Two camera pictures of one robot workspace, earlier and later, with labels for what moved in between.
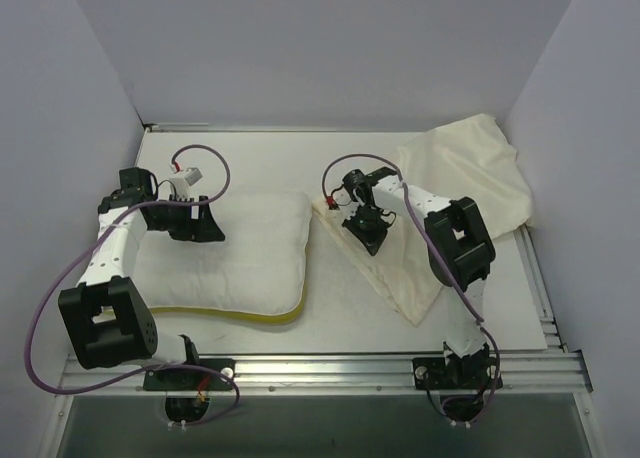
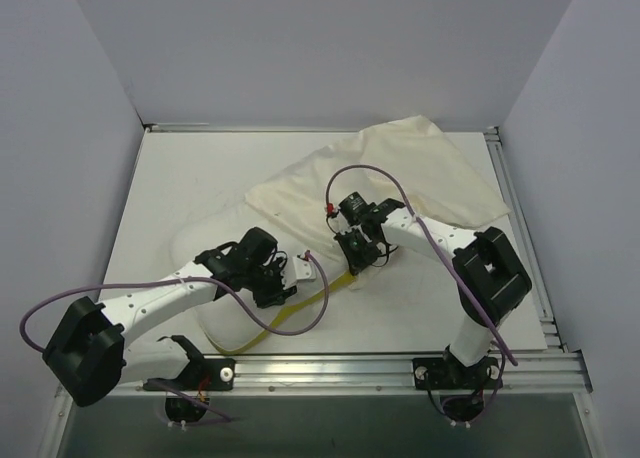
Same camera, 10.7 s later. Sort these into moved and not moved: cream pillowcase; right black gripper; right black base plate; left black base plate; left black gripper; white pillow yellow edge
Moved: left black gripper; white pillow yellow edge; cream pillowcase; right black gripper
Not moved: right black base plate; left black base plate
